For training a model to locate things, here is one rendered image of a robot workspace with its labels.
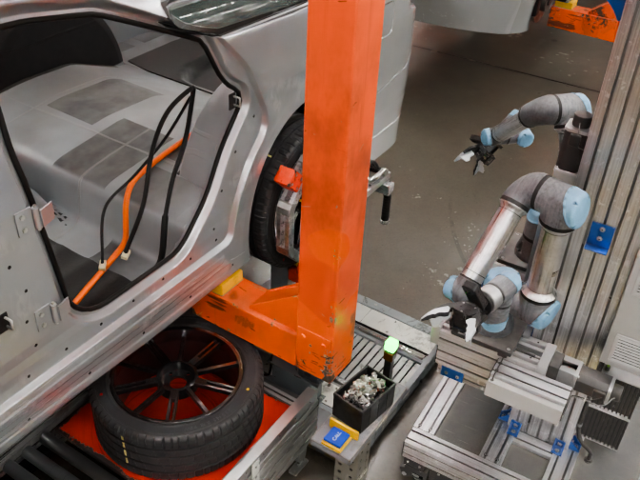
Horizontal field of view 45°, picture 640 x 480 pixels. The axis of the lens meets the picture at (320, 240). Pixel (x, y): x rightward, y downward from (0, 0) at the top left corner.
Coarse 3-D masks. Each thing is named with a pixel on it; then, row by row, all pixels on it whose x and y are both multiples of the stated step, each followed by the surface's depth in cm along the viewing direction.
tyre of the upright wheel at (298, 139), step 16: (288, 128) 313; (288, 144) 307; (272, 160) 305; (288, 160) 305; (272, 176) 303; (256, 192) 305; (272, 192) 304; (256, 208) 306; (272, 208) 308; (256, 224) 309; (272, 224) 313; (256, 240) 314; (272, 240) 318; (256, 256) 328; (272, 256) 323
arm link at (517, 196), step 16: (528, 176) 237; (544, 176) 241; (512, 192) 237; (528, 192) 235; (512, 208) 237; (528, 208) 238; (496, 224) 239; (512, 224) 238; (480, 240) 241; (496, 240) 238; (480, 256) 239; (496, 256) 240; (464, 272) 240; (480, 272) 239; (448, 288) 241
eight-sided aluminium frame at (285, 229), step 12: (300, 156) 307; (300, 168) 307; (288, 192) 306; (300, 192) 306; (288, 204) 304; (288, 216) 305; (276, 228) 312; (288, 228) 308; (276, 240) 316; (288, 240) 312; (288, 252) 315
